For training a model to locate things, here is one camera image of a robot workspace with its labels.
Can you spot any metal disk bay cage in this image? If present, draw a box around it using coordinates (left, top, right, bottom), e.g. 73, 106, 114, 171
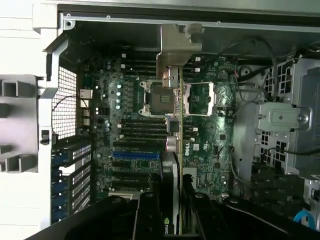
254, 56, 320, 181

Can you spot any grey parts rack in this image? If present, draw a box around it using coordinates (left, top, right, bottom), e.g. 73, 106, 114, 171
0, 74, 39, 174

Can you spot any green motherboard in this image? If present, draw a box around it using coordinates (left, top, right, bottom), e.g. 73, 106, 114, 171
76, 49, 239, 201

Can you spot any metal socket cover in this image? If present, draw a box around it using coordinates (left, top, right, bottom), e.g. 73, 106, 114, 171
183, 81, 218, 118

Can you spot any CPU socket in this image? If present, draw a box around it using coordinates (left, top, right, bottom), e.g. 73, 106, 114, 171
138, 79, 176, 119

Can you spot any blue wire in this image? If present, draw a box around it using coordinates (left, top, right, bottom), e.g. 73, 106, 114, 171
293, 209, 316, 226

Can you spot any blue expansion slot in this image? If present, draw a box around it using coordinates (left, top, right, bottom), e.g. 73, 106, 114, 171
111, 150, 161, 161

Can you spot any grey chipset heatsink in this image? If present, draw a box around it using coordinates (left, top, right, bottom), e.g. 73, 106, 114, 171
183, 166, 199, 186

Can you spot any open grey PC case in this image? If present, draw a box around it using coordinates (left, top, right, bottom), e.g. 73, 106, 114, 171
31, 0, 320, 240

